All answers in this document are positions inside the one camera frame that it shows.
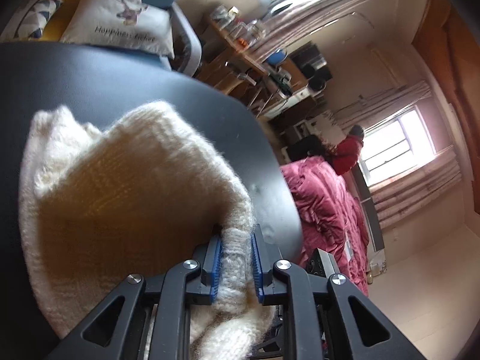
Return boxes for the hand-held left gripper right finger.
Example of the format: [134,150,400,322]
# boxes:
[249,224,426,360]

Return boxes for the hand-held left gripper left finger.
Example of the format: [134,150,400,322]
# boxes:
[47,225,226,360]

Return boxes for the white knitted sweater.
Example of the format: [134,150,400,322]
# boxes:
[18,100,278,360]

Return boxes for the pink quilt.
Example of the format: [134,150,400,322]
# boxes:
[280,156,370,297]

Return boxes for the white low shelf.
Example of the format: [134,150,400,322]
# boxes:
[281,110,338,162]

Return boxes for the black television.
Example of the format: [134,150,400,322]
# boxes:
[289,43,334,91]

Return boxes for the blue chair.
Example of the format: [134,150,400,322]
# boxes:
[264,48,289,66]

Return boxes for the wooden side table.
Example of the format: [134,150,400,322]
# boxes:
[204,15,312,113]

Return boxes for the grey yellow blue sofa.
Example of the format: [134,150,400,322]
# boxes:
[0,0,205,77]

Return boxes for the brown wooden wardrobe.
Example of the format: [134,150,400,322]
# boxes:
[412,0,480,211]

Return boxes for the grey deer print cushion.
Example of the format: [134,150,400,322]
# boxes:
[60,0,176,59]

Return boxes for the triangle pattern cushion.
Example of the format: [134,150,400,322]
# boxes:
[0,0,64,42]

